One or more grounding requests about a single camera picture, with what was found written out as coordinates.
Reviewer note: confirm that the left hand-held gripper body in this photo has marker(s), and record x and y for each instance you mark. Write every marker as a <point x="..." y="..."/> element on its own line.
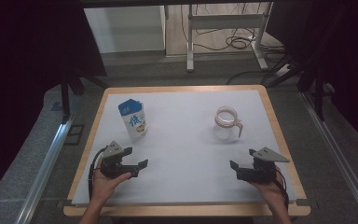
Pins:
<point x="113" y="161"/>

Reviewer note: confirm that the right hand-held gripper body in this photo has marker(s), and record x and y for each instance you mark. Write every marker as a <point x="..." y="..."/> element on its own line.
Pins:
<point x="259" y="172"/>

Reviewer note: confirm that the blue and white milk carton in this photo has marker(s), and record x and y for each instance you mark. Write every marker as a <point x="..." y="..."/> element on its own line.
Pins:
<point x="133" y="121"/>

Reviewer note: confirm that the glass pitcher with wooden collar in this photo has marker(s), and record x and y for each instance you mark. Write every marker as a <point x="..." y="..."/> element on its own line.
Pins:
<point x="227" y="124"/>

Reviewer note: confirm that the person's right hand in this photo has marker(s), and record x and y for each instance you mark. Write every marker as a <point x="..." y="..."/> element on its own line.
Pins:
<point x="273" y="191"/>

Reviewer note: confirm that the person's left hand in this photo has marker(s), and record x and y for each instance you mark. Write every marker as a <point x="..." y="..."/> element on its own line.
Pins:
<point x="104" y="186"/>

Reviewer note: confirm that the black table corner clamp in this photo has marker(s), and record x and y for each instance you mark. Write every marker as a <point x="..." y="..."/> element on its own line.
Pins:
<point x="303" y="202"/>
<point x="64" y="204"/>

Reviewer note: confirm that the black metal stand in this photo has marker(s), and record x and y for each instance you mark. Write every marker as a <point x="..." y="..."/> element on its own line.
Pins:
<point x="318" y="93"/>
<point x="65" y="99"/>

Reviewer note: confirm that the white power strip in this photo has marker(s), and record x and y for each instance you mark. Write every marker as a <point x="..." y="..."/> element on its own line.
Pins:
<point x="282" y="72"/>

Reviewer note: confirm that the white cabinet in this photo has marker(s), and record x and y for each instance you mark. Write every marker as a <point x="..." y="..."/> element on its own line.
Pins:
<point x="124" y="28"/>

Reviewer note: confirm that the dark curtain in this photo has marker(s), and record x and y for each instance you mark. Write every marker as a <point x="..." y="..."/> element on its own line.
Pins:
<point x="354" y="62"/>
<point x="18" y="62"/>

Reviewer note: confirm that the aluminium floor rail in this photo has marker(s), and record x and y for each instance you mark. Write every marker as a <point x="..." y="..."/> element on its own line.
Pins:
<point x="338" y="158"/>
<point x="43" y="174"/>

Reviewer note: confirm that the white metal desk frame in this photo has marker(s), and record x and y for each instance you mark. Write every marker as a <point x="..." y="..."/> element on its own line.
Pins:
<point x="223" y="21"/>

